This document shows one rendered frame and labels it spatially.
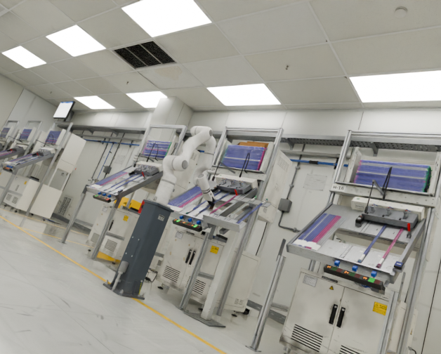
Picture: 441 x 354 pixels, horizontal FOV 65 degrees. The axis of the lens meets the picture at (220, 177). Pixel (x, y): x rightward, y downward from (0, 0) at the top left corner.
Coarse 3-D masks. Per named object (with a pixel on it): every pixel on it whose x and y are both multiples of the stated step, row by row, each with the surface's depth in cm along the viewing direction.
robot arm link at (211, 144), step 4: (192, 128) 300; (196, 128) 297; (192, 132) 299; (212, 136) 306; (208, 140) 304; (212, 140) 305; (208, 144) 305; (212, 144) 305; (208, 148) 306; (212, 148) 306; (208, 152) 305; (212, 152) 306
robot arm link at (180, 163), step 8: (200, 128) 294; (208, 128) 291; (192, 136) 289; (200, 136) 288; (208, 136) 290; (184, 144) 286; (192, 144) 286; (200, 144) 293; (184, 152) 277; (176, 160) 272; (184, 160) 272; (176, 168) 272; (184, 168) 273
